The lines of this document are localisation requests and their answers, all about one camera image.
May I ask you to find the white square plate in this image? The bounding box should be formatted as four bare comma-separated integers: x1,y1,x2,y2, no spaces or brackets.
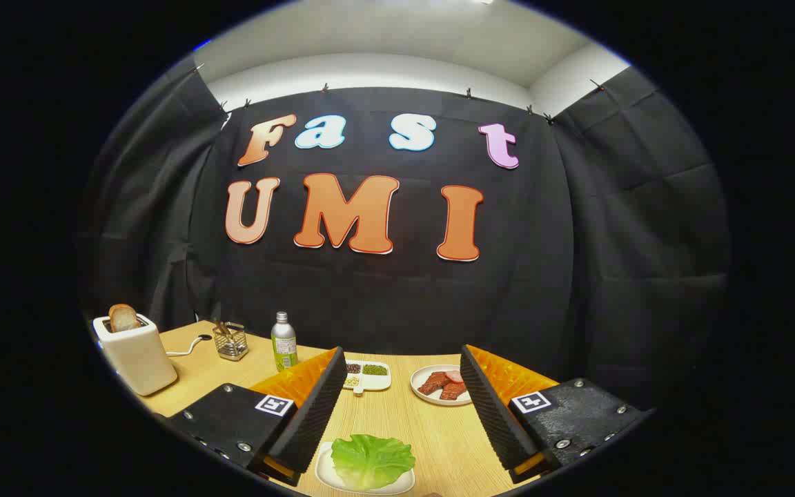
315,442,417,496

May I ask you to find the metal wire utensil basket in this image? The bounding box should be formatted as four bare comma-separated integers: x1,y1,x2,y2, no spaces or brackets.
212,322,249,362

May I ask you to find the toasted bread slice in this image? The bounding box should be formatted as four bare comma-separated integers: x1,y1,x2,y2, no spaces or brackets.
108,304,141,333

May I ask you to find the white toaster cable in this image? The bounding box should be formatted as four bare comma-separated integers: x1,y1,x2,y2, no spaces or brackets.
165,336,208,358

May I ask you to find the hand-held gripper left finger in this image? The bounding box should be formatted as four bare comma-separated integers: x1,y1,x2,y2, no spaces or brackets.
166,347,348,487

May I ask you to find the silver bottle with green label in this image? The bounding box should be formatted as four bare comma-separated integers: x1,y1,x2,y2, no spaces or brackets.
271,311,300,373

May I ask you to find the green lettuce leaf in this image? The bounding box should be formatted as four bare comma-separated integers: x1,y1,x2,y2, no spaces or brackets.
331,433,416,491

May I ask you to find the white toaster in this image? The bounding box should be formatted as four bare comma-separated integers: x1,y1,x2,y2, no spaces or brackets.
92,314,179,397

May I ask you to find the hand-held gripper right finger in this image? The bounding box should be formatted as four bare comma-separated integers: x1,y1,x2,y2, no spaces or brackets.
460,344,654,485

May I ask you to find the large red meat piece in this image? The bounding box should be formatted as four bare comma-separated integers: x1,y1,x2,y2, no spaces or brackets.
417,371,450,396

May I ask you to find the white divided dish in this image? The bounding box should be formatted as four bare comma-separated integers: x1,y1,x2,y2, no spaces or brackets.
342,360,392,396

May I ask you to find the white round plate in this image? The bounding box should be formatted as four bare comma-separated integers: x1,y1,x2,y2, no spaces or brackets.
410,364,473,407

